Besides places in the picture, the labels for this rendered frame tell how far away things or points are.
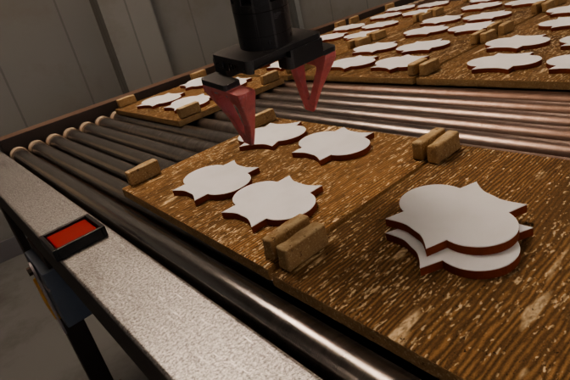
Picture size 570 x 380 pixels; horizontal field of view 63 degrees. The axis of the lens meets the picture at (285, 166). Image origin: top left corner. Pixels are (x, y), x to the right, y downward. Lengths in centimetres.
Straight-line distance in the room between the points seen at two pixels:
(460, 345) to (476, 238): 11
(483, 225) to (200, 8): 303
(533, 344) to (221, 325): 27
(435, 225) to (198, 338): 25
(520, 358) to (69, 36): 295
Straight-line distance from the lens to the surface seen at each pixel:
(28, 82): 308
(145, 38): 303
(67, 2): 312
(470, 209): 50
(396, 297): 43
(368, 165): 67
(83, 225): 77
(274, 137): 83
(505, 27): 137
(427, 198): 53
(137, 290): 58
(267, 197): 61
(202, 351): 46
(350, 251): 49
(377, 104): 99
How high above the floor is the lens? 121
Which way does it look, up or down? 22 degrees down
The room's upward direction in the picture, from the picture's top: 13 degrees counter-clockwise
